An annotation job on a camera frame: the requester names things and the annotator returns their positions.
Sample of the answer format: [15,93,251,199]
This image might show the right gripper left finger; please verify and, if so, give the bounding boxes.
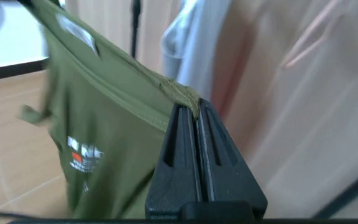
[144,103,203,219]

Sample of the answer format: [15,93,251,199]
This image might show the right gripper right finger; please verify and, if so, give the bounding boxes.
[196,98,269,219]

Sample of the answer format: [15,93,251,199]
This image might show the green garment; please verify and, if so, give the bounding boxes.
[16,0,202,220]

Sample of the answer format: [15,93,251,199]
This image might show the pale grey shorts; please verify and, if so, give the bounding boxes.
[160,0,233,102]

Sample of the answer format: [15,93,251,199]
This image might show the black clothes rack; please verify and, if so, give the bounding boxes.
[129,0,358,219]

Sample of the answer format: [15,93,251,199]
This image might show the beige curtain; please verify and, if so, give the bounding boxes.
[63,0,358,219]

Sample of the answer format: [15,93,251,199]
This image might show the black cable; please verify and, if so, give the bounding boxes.
[0,208,40,220]

